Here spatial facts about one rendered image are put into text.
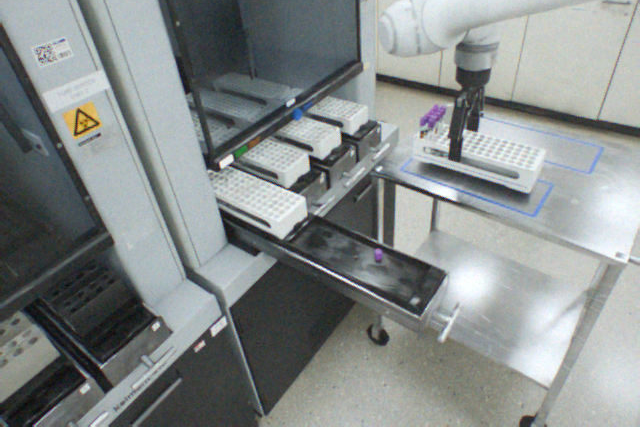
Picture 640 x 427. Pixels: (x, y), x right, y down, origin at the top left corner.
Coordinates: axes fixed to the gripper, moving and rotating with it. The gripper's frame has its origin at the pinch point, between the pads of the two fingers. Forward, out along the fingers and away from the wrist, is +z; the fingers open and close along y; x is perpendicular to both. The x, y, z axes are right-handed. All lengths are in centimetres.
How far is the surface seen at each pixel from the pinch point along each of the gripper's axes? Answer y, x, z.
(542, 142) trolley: 22.9, -14.4, 8.1
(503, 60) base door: 190, 41, 54
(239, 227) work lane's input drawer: -46, 36, 10
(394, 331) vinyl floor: -2, 16, 90
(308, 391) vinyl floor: -39, 30, 90
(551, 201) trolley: -1.8, -22.7, 8.3
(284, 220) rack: -42.3, 24.1, 4.2
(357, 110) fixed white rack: 9.2, 37.0, 4.0
